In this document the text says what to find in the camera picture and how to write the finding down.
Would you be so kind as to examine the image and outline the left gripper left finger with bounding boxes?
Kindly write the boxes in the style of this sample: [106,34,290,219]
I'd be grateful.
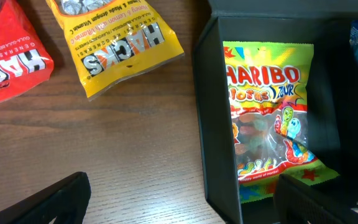
[0,172,91,224]

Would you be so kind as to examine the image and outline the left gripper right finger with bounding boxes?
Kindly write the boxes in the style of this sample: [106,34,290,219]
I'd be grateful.
[273,174,358,224]

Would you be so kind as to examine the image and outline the dark green box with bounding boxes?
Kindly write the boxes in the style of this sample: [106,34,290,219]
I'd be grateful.
[193,0,358,223]

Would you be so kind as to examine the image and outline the Haribo gummy worms bag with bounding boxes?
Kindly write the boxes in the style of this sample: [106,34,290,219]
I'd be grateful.
[223,41,337,203]

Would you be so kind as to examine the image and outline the red Hacks candy bag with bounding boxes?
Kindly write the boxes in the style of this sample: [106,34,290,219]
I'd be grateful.
[0,0,54,103]

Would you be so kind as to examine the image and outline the yellow Hacks candy bag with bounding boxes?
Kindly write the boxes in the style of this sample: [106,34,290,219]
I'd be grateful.
[47,0,184,100]

